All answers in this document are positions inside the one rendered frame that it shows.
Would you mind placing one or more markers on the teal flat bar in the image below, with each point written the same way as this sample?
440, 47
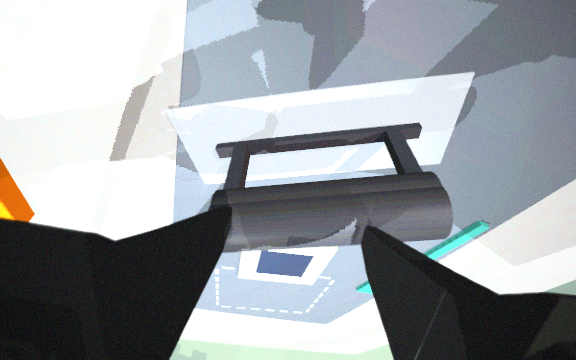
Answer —
442, 248

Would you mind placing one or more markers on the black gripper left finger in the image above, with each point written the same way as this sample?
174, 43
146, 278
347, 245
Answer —
134, 296

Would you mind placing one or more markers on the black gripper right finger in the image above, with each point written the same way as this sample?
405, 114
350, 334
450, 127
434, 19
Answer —
430, 312

